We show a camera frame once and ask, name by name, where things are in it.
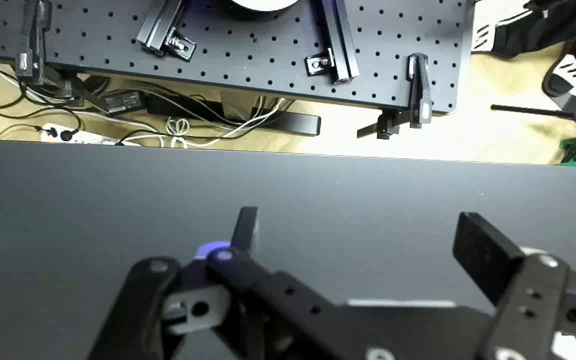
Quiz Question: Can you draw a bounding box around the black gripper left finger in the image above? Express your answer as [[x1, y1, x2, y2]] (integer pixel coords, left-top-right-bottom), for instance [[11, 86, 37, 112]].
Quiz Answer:
[[85, 204, 349, 360]]

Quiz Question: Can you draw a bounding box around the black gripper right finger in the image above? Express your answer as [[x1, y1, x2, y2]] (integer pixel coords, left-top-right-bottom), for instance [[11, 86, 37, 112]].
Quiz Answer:
[[452, 211, 576, 360]]

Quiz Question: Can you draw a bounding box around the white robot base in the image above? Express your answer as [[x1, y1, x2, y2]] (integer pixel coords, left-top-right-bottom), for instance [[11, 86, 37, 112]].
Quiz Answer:
[[225, 0, 302, 17]]

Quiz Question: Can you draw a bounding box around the black tripod leg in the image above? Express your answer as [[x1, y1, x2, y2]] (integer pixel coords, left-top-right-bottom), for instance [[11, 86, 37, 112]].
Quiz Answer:
[[490, 103, 576, 129]]

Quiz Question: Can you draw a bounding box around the black bar clamp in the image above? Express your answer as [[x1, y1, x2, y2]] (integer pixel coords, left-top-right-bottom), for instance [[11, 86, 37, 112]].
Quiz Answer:
[[355, 53, 435, 142]]

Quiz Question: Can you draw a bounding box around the black bag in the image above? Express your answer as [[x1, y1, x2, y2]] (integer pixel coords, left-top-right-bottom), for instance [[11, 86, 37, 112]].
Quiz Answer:
[[490, 0, 576, 60]]

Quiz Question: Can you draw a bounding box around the black perforated breadboard plate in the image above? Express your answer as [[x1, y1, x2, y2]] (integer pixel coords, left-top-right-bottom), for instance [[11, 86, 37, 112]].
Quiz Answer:
[[0, 0, 472, 115]]

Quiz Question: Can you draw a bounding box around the black power adapter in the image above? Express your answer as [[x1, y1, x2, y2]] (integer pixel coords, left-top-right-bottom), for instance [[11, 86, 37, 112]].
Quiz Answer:
[[101, 88, 144, 115]]

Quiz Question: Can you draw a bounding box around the white power strip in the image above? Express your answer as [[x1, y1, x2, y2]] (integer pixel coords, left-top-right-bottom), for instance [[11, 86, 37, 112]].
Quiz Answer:
[[32, 123, 105, 147]]

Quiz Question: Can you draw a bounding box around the white cable bundle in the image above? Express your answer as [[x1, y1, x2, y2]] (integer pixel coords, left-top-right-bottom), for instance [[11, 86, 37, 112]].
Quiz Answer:
[[115, 97, 290, 150]]

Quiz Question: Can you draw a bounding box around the black white strap buckle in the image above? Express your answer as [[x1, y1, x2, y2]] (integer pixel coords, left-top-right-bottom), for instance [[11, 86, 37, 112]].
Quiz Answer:
[[542, 53, 576, 117]]

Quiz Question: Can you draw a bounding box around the long aluminium extrusion rail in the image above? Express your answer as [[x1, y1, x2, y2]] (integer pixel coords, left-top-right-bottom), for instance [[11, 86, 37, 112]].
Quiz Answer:
[[303, 0, 364, 85]]

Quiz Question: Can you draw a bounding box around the short aluminium extrusion rail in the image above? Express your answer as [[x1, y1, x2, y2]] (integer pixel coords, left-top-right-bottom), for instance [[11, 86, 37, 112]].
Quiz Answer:
[[133, 0, 197, 62]]

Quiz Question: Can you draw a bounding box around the black clamp with cable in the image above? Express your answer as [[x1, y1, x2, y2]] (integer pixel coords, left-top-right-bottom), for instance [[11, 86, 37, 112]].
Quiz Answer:
[[11, 0, 56, 85]]

